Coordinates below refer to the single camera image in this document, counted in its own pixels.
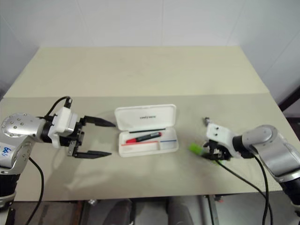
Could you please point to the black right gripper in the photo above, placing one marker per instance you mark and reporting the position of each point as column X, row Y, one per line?
column 221, row 152

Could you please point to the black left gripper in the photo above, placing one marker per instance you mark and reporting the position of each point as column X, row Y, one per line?
column 78, row 137

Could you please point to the green marker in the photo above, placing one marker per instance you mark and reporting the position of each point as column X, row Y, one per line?
column 195, row 148

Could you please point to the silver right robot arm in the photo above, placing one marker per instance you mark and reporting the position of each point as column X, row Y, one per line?
column 276, row 150

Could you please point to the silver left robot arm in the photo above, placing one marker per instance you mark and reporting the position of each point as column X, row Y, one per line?
column 21, row 127

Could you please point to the red marker black cap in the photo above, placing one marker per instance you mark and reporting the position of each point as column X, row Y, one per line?
column 140, row 138

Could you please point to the white plastic pencil case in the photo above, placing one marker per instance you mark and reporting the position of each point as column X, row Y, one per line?
column 143, row 117

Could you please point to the thin black pen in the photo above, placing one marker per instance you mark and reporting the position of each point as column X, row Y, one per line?
column 147, row 130

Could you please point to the grey metal table leg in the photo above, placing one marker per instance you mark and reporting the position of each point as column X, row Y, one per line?
column 211, row 211

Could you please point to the small silver knob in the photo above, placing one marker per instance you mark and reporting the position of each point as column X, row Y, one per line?
column 92, row 202

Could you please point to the white label blue handwriting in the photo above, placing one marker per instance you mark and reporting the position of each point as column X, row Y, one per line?
column 5, row 152

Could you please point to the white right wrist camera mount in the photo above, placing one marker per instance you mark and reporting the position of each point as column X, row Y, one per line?
column 220, row 133

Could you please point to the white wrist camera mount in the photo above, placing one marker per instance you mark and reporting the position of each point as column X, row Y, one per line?
column 220, row 133
column 63, row 120

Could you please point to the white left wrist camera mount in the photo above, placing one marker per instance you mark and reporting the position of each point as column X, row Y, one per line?
column 63, row 120

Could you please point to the dark furniture frame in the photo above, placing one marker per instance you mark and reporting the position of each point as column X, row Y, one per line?
column 290, row 100

